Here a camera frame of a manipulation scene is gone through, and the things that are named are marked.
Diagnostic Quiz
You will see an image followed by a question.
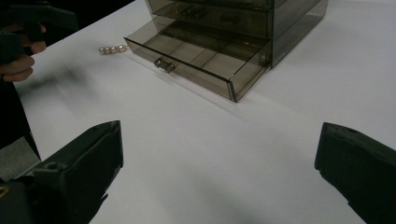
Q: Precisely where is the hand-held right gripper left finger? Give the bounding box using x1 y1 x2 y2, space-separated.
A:
18 119 124 224

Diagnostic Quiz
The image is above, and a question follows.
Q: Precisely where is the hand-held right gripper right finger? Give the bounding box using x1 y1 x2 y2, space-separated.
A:
314 121 396 224

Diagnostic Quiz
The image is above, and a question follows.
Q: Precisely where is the pearl hair clip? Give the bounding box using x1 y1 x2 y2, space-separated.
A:
98 44 129 55

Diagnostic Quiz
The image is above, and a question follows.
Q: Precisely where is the smoky transparent drawer organizer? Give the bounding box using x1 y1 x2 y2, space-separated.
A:
123 0 330 103

